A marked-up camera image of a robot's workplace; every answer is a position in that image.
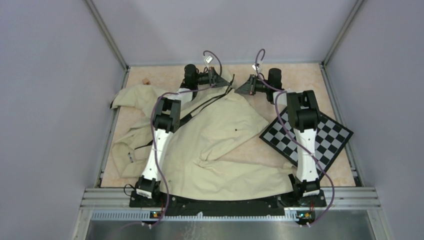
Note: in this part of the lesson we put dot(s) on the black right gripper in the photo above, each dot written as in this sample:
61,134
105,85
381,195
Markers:
248,88

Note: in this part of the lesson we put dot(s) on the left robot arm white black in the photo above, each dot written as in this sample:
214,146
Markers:
165,121

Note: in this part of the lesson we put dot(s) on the beige zip jacket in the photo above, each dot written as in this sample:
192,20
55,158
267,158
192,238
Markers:
192,165

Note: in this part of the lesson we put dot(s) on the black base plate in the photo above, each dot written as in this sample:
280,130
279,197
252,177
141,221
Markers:
271,205

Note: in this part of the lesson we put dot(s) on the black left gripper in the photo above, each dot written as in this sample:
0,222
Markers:
215,79

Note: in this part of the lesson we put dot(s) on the small brown cork piece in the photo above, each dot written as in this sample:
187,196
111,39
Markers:
146,81

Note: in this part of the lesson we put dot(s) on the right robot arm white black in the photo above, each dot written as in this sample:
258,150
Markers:
304,117

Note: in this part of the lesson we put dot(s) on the aluminium frame rail front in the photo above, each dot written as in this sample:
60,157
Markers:
113,204

